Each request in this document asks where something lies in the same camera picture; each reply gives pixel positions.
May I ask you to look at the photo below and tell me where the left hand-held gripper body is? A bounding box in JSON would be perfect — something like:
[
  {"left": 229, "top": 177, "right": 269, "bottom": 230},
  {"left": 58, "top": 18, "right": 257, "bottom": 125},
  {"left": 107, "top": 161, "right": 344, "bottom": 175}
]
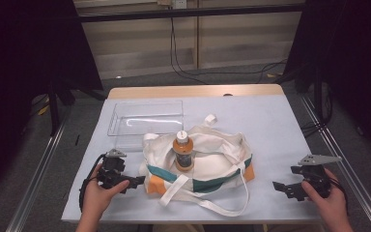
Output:
[{"left": 96, "top": 148, "right": 131, "bottom": 191}]

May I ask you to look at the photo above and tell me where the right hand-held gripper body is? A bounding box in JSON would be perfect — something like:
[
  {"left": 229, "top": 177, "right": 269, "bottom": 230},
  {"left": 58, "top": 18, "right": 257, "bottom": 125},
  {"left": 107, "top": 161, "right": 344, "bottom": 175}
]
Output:
[{"left": 297, "top": 154, "right": 343, "bottom": 199}]

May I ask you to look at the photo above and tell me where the orange drink bottle white cap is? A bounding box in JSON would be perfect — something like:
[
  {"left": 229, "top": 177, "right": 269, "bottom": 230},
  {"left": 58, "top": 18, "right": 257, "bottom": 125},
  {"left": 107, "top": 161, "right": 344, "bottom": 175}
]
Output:
[{"left": 172, "top": 130, "right": 195, "bottom": 173}]

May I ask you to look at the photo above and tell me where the white tote bag orange green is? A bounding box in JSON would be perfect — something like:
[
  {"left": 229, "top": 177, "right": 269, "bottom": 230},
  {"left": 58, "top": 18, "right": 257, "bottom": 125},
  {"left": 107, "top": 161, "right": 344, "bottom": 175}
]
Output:
[{"left": 138, "top": 113, "right": 256, "bottom": 218}]

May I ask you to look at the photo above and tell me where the person's left hand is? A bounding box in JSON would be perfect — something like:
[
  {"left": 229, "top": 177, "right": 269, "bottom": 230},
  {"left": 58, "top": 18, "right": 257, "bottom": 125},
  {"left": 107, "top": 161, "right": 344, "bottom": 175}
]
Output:
[{"left": 81, "top": 163, "right": 131, "bottom": 218}]

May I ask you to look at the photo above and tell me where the person's right hand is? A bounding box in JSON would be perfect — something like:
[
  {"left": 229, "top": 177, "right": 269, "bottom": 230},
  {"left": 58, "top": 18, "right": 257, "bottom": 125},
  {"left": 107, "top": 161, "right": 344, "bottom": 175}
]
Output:
[{"left": 300, "top": 167, "right": 350, "bottom": 221}]

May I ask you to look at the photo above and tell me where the clear plastic box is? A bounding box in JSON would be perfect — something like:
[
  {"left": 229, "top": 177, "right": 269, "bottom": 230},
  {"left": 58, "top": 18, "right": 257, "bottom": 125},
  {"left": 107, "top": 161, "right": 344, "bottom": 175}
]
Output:
[{"left": 106, "top": 99, "right": 185, "bottom": 153}]

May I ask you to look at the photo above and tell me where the black stand leg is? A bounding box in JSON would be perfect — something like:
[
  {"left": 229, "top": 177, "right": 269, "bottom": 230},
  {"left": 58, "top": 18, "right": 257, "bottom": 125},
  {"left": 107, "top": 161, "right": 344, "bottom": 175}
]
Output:
[
  {"left": 312, "top": 64, "right": 333, "bottom": 128},
  {"left": 46, "top": 79, "right": 62, "bottom": 137}
]

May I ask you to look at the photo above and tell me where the black curtain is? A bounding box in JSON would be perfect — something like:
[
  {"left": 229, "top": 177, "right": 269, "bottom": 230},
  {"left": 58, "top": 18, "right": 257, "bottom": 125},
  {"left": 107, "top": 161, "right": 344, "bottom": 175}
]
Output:
[
  {"left": 0, "top": 0, "right": 104, "bottom": 205},
  {"left": 284, "top": 0, "right": 371, "bottom": 163}
]

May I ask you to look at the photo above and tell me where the black horizontal bar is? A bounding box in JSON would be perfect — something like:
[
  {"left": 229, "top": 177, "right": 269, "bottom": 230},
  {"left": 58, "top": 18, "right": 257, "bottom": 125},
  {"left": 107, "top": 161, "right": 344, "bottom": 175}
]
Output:
[{"left": 77, "top": 3, "right": 306, "bottom": 23}]

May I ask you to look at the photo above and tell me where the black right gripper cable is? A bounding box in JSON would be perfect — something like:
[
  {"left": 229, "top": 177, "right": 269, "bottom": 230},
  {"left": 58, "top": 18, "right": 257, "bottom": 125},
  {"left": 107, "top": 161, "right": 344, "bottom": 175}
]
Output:
[{"left": 326, "top": 167, "right": 350, "bottom": 216}]

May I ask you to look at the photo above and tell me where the metal floor rail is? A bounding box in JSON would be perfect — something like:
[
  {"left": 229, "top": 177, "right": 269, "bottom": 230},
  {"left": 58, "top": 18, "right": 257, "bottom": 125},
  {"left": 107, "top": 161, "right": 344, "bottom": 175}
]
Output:
[
  {"left": 5, "top": 117, "right": 70, "bottom": 232},
  {"left": 300, "top": 94, "right": 371, "bottom": 232}
]

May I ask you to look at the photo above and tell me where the black floor cable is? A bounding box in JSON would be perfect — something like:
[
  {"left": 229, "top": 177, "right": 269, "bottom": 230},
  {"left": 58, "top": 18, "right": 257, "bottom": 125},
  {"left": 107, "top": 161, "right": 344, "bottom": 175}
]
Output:
[{"left": 192, "top": 58, "right": 289, "bottom": 84}]

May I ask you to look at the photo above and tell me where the black hanging cable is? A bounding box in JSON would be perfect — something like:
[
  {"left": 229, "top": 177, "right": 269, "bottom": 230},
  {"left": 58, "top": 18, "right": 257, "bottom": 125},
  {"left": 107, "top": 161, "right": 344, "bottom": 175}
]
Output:
[{"left": 169, "top": 16, "right": 209, "bottom": 86}]

